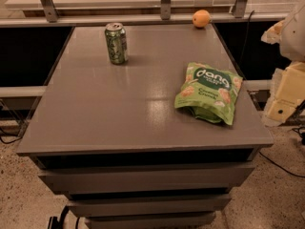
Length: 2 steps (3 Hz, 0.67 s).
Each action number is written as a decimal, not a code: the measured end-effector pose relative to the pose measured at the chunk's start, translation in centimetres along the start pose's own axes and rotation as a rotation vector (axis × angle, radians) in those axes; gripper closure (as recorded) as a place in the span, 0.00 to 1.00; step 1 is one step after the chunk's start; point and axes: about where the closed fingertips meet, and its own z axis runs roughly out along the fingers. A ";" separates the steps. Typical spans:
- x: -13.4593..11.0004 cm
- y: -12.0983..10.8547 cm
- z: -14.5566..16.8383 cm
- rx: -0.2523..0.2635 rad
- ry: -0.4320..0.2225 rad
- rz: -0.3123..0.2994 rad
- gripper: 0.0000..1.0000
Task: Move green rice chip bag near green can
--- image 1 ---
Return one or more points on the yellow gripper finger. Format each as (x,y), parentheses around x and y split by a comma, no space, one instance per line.
(287,93)
(273,34)

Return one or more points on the green rice chip bag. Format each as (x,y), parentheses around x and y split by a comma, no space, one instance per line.
(209,94)

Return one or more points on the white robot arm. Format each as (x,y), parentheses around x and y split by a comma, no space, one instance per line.
(292,42)

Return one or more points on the green soda can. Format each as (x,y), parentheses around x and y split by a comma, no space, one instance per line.
(116,43)

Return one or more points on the metal railing frame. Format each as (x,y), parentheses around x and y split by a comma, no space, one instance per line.
(55,13)

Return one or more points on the orange fruit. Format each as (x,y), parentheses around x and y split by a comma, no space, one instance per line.
(201,18)

